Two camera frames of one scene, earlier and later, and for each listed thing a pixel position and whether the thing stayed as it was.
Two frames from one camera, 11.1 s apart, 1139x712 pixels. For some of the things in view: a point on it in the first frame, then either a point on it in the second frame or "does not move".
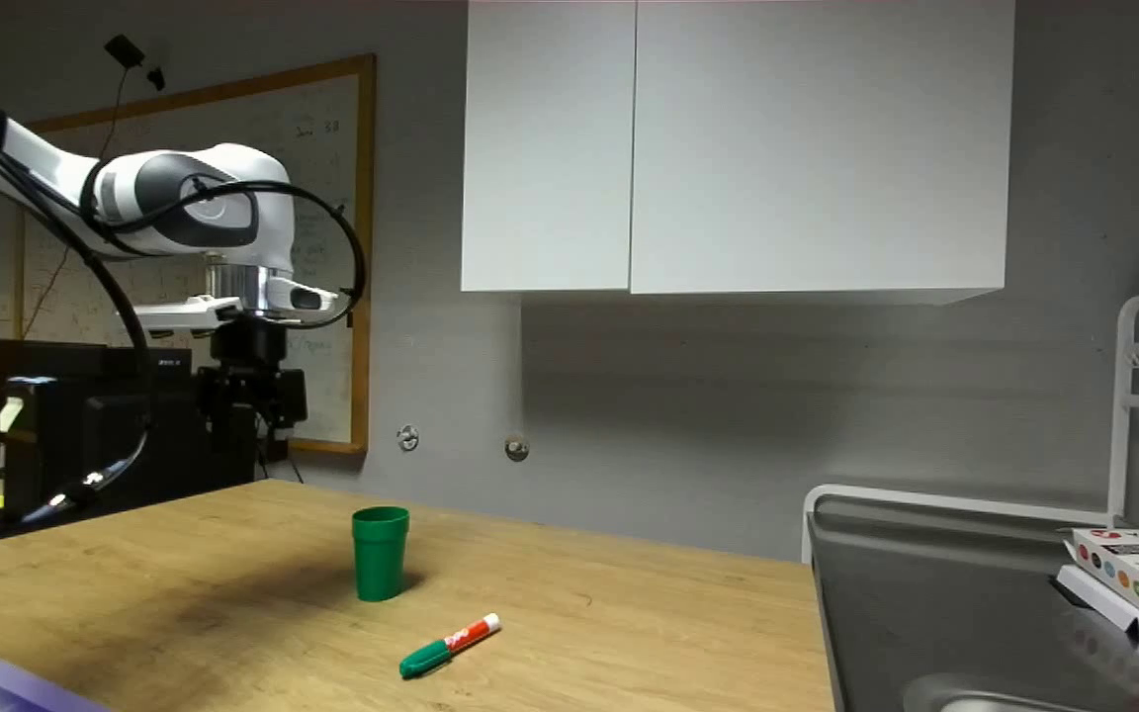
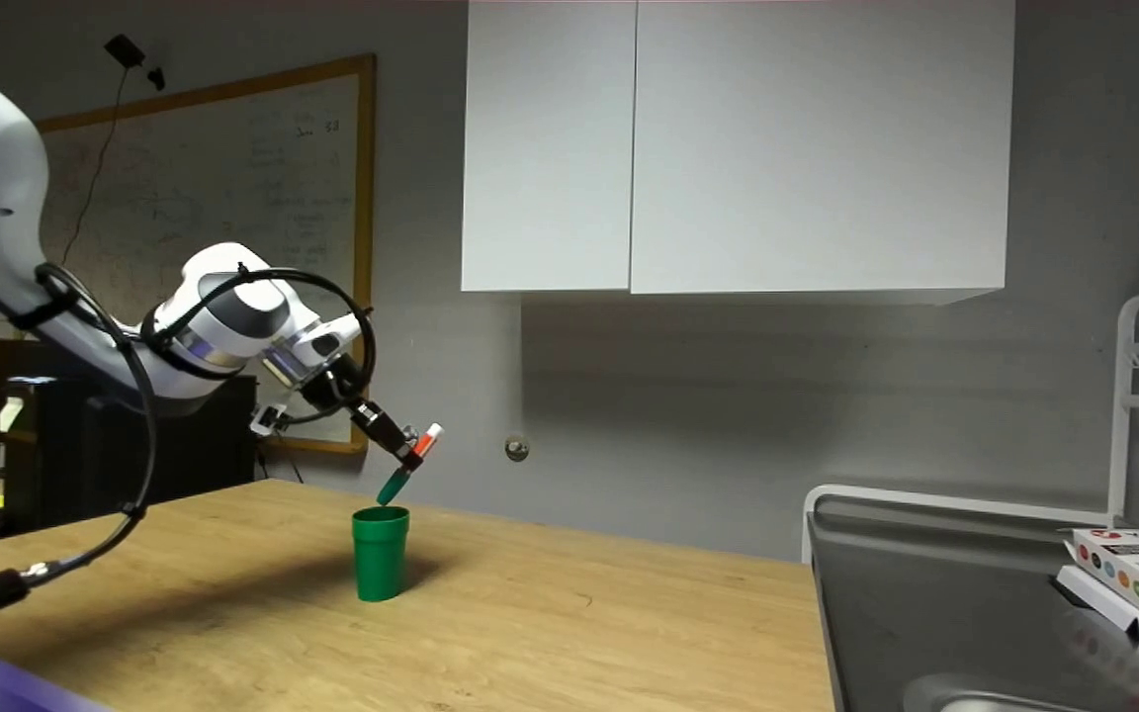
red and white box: x=1131 y=578 does not move
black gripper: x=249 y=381 → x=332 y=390
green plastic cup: x=381 y=551 does not move
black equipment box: x=93 y=425 does not move
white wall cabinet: x=735 y=149 does not move
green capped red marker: x=441 y=648 → x=410 y=460
